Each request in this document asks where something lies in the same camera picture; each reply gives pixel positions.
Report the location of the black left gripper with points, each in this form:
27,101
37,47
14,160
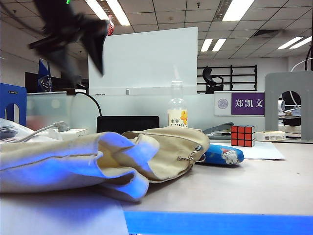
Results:
73,29

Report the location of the beige canvas bag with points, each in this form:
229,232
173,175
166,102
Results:
171,147

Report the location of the blue cartoon glasses case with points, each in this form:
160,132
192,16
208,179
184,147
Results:
215,155

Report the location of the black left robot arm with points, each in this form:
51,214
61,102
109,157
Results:
53,9

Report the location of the blue pennant flag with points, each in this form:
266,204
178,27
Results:
44,73

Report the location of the red hanging ornament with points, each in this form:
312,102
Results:
111,29

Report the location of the ceiling light panel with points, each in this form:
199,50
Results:
115,12
293,42
212,45
237,9

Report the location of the white partition board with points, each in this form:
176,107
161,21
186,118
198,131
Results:
146,61

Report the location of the frosted glass desk partition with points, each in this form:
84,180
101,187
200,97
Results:
137,105

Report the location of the flat white box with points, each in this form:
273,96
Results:
75,132

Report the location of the blue metal bookend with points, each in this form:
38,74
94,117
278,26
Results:
12,95

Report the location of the flat black box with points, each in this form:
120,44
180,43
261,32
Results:
127,123

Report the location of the stack of papers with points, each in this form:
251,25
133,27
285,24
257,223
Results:
9,129

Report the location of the clear plastic drink bottle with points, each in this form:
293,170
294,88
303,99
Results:
177,107

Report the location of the black office chair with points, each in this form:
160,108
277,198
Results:
211,80

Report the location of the grey stapler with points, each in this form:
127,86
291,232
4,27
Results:
217,131

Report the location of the black shelf rack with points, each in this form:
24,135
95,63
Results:
242,73

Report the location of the purple and white name plate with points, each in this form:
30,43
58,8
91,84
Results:
247,104

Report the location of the rubik's cube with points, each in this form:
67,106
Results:
242,137

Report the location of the grey metal bookend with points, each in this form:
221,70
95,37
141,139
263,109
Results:
271,98

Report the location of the small white box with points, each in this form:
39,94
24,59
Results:
269,135

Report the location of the blue tape strip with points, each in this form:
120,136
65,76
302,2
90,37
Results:
220,222

